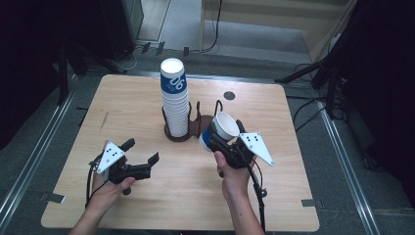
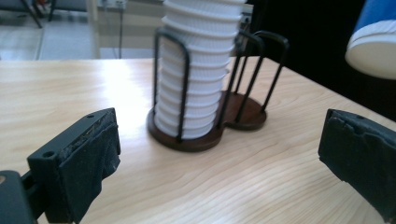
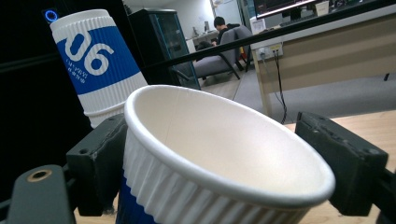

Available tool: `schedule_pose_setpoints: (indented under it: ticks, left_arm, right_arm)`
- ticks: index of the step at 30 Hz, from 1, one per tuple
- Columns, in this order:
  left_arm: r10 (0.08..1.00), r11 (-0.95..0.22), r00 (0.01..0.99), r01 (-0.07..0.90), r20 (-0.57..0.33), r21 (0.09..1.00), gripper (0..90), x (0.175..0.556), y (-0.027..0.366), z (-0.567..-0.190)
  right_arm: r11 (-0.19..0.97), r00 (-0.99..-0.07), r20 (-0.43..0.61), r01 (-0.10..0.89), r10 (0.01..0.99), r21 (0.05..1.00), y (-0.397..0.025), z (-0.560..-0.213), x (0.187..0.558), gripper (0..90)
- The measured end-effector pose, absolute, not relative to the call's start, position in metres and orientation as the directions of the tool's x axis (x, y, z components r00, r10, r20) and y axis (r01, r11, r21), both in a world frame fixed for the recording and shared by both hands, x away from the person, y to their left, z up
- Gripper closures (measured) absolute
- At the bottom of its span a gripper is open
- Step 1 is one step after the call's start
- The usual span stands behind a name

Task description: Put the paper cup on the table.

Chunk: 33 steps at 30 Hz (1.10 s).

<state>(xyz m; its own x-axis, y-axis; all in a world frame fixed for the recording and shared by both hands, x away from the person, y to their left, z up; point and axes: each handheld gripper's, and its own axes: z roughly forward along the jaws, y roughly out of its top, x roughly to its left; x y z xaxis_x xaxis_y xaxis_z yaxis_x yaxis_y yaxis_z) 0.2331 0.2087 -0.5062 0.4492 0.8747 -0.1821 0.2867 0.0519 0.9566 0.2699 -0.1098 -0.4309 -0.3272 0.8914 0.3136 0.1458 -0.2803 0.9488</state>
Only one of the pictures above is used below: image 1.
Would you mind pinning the round black table grommet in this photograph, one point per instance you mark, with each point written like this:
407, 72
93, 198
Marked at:
229, 95

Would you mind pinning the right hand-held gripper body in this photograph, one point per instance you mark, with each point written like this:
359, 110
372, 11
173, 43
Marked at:
239, 153

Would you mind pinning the black cabinet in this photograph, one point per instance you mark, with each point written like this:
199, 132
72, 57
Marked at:
122, 26

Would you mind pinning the beige wooden frame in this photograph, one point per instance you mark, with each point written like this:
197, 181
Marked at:
261, 16

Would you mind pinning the dark brown cup holder rack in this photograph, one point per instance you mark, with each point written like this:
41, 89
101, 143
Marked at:
195, 125

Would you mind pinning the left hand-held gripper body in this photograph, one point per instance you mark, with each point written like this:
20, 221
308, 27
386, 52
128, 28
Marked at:
112, 160

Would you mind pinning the black stand with legs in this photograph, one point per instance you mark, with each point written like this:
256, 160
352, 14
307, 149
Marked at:
323, 70

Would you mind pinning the stack of white paper cups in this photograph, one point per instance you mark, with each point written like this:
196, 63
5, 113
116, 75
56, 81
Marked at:
174, 101

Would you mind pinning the metal floor rail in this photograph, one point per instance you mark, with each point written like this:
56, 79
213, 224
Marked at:
36, 153
347, 169

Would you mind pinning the person's right hand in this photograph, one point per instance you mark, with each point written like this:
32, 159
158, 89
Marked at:
233, 178

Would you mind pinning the grey tape piece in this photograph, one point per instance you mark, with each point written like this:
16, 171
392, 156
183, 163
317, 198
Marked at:
308, 202
53, 197

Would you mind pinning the black tripod stand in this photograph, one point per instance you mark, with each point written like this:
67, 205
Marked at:
63, 70

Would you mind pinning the single blue white paper cup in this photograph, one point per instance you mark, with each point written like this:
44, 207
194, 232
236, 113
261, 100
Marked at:
225, 125

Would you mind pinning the person's left hand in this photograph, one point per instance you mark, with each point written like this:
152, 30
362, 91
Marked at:
107, 194

